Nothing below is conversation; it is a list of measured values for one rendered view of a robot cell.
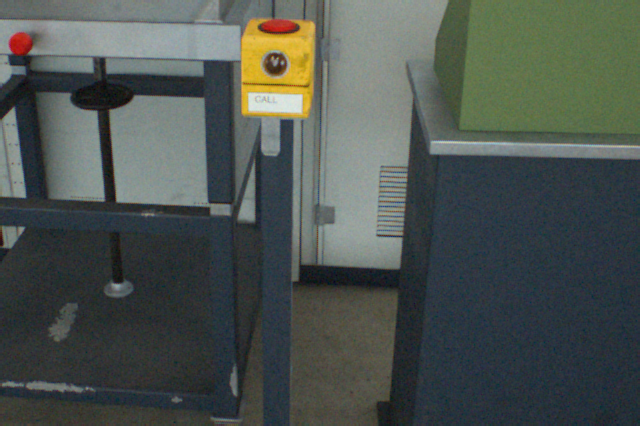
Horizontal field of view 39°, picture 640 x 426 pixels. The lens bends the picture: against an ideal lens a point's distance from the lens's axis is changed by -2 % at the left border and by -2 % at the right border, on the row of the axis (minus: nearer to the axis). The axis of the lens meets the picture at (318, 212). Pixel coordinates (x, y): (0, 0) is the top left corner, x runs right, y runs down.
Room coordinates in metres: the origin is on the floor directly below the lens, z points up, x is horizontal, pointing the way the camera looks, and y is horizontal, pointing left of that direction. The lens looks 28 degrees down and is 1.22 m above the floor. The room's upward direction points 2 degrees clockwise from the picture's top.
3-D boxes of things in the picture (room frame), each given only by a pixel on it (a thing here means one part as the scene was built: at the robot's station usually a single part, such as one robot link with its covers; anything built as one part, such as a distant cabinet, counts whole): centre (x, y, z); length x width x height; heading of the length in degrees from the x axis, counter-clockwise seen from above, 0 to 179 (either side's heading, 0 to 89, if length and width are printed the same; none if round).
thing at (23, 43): (1.24, 0.42, 0.82); 0.04 x 0.03 x 0.03; 177
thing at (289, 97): (1.06, 0.05, 0.85); 0.08 x 0.08 x 0.10; 87
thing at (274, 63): (1.01, 0.05, 0.87); 0.03 x 0.01 x 0.03; 87
